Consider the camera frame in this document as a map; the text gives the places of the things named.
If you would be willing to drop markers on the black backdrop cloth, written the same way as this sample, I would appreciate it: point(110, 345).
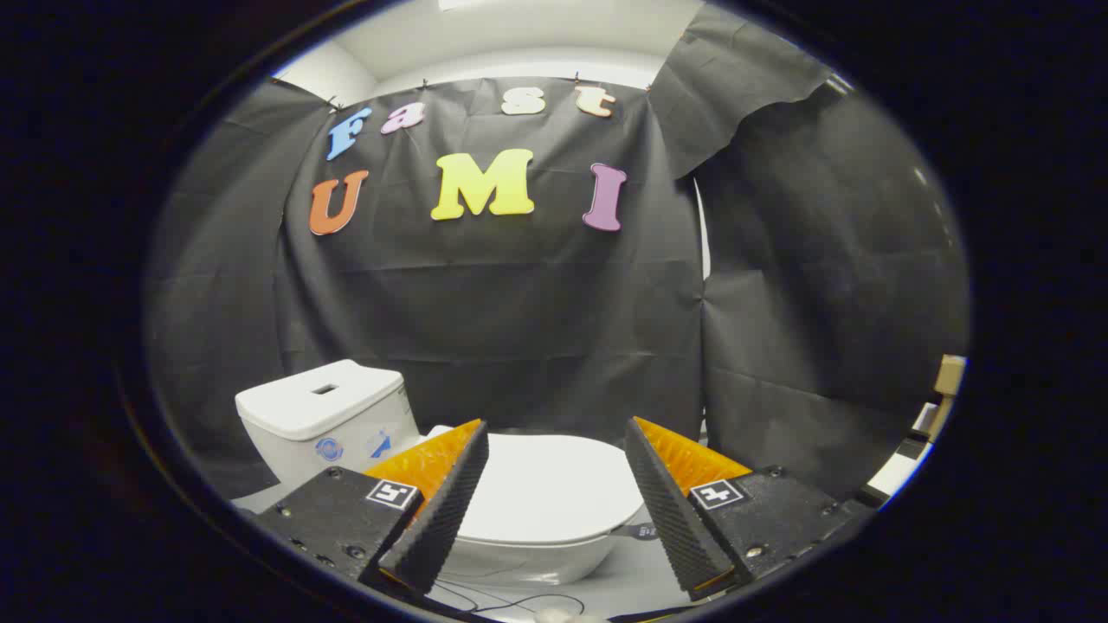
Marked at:
point(519, 303)

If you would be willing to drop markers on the white toilet tank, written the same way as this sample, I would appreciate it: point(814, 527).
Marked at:
point(312, 407)

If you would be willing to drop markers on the brown cardboard box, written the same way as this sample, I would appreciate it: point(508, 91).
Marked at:
point(949, 375)

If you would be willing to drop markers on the white toilet lid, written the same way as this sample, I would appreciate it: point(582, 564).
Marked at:
point(545, 484)

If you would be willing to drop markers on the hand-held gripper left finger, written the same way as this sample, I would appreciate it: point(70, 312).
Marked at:
point(446, 510)

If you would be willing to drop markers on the white toilet bowl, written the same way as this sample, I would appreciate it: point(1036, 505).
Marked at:
point(519, 562)

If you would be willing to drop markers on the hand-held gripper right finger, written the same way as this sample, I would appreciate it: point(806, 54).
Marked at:
point(671, 510)

